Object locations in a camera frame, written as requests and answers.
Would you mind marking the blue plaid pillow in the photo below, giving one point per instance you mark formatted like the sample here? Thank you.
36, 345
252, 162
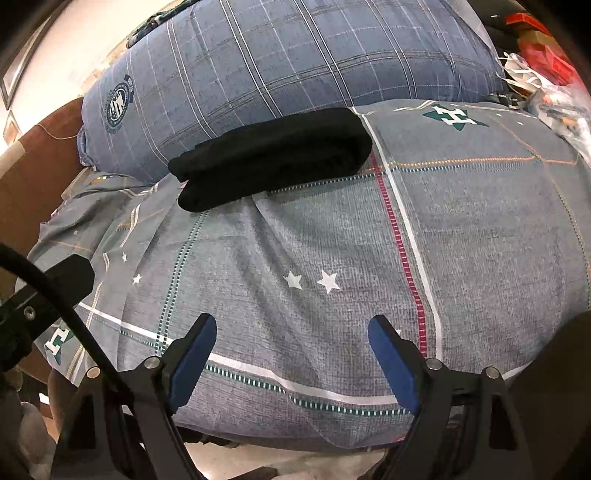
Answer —
220, 65

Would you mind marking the grey star-patterned bedsheet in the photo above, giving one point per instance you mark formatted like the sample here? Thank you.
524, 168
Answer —
468, 228

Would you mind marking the black pants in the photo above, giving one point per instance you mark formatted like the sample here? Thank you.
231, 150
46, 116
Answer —
276, 154

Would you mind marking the red and white clutter pile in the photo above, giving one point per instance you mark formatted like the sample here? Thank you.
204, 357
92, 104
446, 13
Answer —
542, 73

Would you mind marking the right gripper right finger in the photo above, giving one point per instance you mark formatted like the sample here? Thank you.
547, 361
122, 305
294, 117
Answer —
401, 362

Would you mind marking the brown wooden headboard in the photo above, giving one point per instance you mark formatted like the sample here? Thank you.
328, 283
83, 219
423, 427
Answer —
35, 170

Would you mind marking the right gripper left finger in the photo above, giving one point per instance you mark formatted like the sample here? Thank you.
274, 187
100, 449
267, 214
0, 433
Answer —
185, 359

